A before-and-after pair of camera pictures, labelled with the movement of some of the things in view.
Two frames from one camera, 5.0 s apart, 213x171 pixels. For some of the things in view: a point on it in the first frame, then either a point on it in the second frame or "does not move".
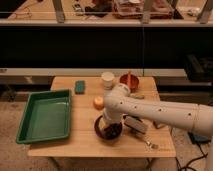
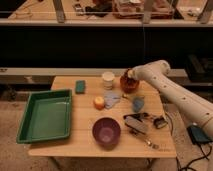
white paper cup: [108, 78] does not move
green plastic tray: [47, 117] does not move
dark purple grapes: [112, 131] → [131, 81]
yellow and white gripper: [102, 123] → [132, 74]
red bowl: [130, 80] does not move
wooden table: [90, 136] does not move
